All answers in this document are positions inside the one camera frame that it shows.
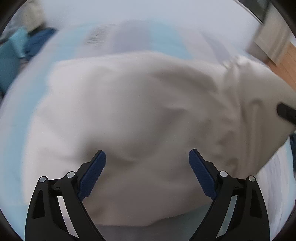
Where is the wooden headboard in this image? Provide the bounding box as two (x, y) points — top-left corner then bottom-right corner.
(266, 42), (296, 90)

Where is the blue clothes heap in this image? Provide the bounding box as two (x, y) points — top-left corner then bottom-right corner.
(23, 28), (57, 61)

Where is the beige and black hooded jacket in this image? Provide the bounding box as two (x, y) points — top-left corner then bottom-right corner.
(22, 52), (295, 226)

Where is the striped bed mattress sheet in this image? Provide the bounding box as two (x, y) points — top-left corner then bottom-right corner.
(1, 21), (295, 240)

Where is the beige curtain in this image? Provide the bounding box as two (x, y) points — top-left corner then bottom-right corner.
(247, 5), (292, 64)
(6, 0), (47, 35)

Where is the right beige curtain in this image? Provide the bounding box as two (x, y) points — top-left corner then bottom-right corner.
(247, 5), (292, 64)

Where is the left beige curtain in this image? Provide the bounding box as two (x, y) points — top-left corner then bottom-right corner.
(6, 0), (47, 35)

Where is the teal hard suitcase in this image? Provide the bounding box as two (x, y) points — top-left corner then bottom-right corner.
(0, 40), (26, 96)

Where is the light blue cloth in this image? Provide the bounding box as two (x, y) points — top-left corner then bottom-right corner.
(9, 27), (29, 59)

